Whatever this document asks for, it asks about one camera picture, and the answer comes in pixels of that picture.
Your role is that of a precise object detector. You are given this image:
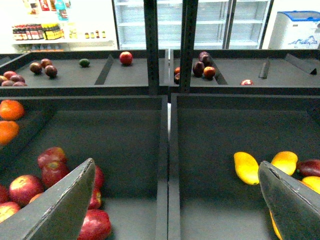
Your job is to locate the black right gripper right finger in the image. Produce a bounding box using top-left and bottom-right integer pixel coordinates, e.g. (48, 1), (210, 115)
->
(258, 161), (320, 240)

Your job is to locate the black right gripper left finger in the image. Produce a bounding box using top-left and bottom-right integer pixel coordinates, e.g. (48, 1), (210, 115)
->
(0, 158), (96, 240)

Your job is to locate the yellow mango right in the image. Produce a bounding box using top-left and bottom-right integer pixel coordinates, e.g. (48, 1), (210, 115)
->
(301, 176), (320, 194)

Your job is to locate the yellow mango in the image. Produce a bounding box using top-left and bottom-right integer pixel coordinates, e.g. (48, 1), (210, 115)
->
(233, 151), (260, 186)
(301, 176), (320, 194)
(271, 151), (298, 176)

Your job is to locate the dark red mango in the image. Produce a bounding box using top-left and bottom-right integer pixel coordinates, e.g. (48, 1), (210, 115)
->
(296, 159), (320, 177)

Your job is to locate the yellow mango middle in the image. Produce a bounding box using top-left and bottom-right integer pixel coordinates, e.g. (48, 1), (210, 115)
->
(271, 151), (298, 176)

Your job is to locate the yellow mango left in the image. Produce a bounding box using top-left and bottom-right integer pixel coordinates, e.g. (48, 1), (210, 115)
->
(233, 151), (260, 186)

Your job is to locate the green avocado far tray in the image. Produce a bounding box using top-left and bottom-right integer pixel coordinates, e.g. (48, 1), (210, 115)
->
(79, 58), (90, 68)

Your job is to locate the red apple front bottom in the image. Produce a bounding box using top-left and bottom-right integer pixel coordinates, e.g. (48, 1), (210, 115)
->
(77, 209), (112, 240)

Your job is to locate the red apple left large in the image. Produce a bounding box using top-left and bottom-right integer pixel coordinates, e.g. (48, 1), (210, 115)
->
(8, 174), (45, 207)

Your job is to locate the red apple upper pair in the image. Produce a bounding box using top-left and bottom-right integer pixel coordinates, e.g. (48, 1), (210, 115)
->
(37, 146), (68, 169)

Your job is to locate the black front right tray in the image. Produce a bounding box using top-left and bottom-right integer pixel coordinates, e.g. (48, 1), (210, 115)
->
(168, 93), (320, 240)

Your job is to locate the black tray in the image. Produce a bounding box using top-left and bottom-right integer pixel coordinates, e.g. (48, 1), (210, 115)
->
(168, 93), (320, 240)
(0, 95), (168, 240)

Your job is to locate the orange lower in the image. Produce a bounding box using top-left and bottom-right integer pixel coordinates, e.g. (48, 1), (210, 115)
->
(0, 120), (20, 145)

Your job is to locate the orange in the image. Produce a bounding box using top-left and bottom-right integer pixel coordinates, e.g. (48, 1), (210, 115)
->
(0, 120), (20, 145)
(0, 99), (25, 121)

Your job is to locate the black front left tray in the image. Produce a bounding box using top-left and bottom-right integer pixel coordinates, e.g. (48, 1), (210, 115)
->
(0, 95), (168, 240)

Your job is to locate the orange upper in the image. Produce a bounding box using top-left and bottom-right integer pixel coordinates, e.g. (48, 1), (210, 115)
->
(0, 99), (25, 121)

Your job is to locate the red apple far right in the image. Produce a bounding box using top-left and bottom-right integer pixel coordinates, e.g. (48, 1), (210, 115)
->
(240, 79), (254, 86)

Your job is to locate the red apple far tray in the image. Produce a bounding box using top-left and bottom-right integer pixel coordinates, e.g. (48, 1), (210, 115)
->
(119, 51), (133, 66)

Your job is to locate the dark plum group fruit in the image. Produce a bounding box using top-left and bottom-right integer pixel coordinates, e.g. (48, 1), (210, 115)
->
(192, 61), (205, 78)

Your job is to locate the white chest freezer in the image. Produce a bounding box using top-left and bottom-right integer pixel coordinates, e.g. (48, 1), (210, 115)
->
(268, 10), (320, 50)

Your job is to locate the white shelf with bottles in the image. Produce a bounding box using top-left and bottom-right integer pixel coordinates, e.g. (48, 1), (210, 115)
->
(0, 0), (118, 51)

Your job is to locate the glass door refrigerator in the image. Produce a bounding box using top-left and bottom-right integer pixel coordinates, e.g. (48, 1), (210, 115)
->
(111, 0), (275, 50)

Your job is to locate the black shelf post right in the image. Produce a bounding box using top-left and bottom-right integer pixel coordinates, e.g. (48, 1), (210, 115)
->
(179, 0), (199, 93)

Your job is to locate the black shelf post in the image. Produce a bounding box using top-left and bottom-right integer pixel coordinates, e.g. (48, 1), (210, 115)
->
(143, 0), (160, 96)
(179, 0), (199, 93)

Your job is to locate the black shelf post left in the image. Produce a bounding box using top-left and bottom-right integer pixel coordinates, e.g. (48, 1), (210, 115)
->
(143, 0), (160, 96)

